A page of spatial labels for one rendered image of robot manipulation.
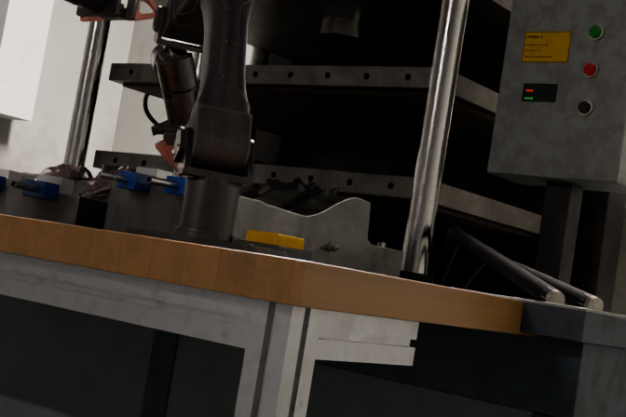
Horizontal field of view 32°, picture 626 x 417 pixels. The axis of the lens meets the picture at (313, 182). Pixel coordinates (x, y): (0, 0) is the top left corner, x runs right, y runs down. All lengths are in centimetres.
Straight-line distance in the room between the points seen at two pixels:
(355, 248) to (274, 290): 100
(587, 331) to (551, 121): 116
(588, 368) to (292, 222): 64
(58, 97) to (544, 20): 314
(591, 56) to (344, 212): 73
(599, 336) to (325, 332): 39
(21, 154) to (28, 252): 390
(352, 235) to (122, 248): 90
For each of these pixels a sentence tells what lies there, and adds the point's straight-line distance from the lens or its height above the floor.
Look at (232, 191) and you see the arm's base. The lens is 126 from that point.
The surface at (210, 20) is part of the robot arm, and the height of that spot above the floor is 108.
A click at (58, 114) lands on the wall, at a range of 519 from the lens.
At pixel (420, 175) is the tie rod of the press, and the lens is 236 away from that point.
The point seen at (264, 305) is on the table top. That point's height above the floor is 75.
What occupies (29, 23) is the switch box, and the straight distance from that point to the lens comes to 488.
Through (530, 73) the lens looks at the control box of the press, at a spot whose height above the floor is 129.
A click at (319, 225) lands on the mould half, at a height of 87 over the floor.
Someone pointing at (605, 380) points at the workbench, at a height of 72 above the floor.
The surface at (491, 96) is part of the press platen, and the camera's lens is 266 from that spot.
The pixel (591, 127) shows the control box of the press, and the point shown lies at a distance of 234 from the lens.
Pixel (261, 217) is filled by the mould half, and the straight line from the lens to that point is 174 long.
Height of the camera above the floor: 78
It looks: 5 degrees up
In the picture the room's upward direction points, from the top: 9 degrees clockwise
